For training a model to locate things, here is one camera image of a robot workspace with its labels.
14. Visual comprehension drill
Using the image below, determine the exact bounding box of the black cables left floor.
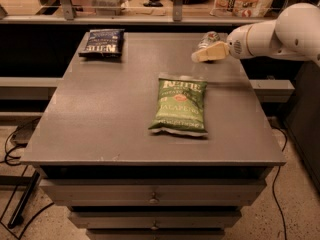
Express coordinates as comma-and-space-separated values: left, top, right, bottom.
0, 117, 54, 240

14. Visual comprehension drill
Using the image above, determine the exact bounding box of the blue Kettle chip bag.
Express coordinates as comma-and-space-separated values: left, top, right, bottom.
79, 29, 124, 58

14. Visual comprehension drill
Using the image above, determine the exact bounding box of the drawer knob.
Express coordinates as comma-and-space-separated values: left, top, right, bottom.
149, 193, 159, 204
150, 220, 159, 231

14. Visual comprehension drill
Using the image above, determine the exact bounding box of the metal railing frame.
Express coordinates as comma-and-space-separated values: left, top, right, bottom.
0, 0, 320, 25

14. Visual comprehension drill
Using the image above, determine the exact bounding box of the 7up soda can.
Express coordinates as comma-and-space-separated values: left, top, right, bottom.
198, 31, 220, 49

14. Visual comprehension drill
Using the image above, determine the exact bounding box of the green Kettle jalapeno chip bag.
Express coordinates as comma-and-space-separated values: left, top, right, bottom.
149, 73, 207, 137

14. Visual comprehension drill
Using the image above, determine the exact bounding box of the top drawer knob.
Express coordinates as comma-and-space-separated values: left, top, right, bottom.
149, 193, 159, 204

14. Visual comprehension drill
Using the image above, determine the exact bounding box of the black table leg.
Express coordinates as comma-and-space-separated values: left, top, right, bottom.
7, 171, 40, 229

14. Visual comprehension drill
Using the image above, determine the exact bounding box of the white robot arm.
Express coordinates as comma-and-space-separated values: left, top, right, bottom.
191, 3, 320, 66

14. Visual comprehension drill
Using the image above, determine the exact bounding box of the grey drawer cabinet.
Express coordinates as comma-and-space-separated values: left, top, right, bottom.
22, 33, 285, 240

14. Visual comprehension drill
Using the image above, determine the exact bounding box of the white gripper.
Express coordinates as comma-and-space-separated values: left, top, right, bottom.
191, 25, 253, 63

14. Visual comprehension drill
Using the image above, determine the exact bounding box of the colourful printed snack bag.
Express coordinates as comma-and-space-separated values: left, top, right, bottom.
210, 0, 273, 18

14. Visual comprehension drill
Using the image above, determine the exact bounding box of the black cable right floor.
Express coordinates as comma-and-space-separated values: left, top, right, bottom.
270, 125, 289, 240

